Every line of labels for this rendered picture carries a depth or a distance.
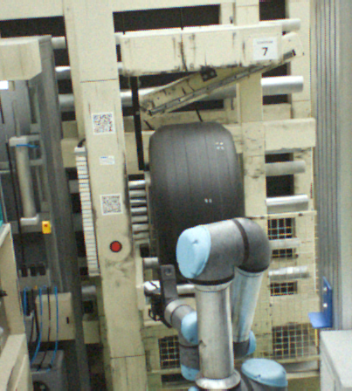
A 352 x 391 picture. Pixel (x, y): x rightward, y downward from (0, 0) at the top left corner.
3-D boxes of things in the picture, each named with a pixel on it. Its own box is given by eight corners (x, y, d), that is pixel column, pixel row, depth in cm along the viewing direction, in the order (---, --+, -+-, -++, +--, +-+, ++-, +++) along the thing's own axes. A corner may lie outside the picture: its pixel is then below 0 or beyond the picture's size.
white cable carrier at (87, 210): (89, 276, 253) (74, 148, 240) (90, 271, 258) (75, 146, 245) (101, 275, 253) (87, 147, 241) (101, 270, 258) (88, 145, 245)
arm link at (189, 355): (224, 374, 192) (222, 338, 189) (188, 386, 188) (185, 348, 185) (211, 362, 199) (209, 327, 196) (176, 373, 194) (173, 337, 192)
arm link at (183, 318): (188, 352, 183) (186, 322, 181) (170, 335, 193) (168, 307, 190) (214, 344, 186) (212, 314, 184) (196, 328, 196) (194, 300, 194)
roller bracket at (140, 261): (138, 312, 245) (135, 285, 242) (137, 270, 283) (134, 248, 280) (147, 311, 245) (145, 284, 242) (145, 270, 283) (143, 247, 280)
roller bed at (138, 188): (106, 253, 291) (99, 184, 283) (107, 242, 306) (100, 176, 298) (153, 249, 292) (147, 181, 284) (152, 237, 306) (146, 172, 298)
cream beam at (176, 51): (123, 78, 259) (119, 37, 255) (124, 72, 283) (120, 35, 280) (284, 65, 262) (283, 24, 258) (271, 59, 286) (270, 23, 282)
